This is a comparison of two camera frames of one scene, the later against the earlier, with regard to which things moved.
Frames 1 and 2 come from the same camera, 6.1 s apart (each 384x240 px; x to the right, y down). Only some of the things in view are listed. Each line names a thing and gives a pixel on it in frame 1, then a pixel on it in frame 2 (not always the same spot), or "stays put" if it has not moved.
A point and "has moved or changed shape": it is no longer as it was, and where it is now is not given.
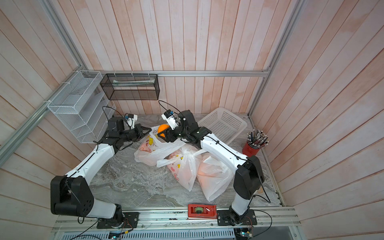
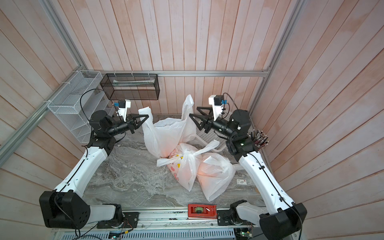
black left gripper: x=139 y=129 -> x=132 y=125
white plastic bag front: x=216 y=177 stays put
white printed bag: x=184 y=163 stays put
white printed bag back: x=153 y=147 has moved or changed shape
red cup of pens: x=256 y=139 stays put
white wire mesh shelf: x=81 y=107 stays put
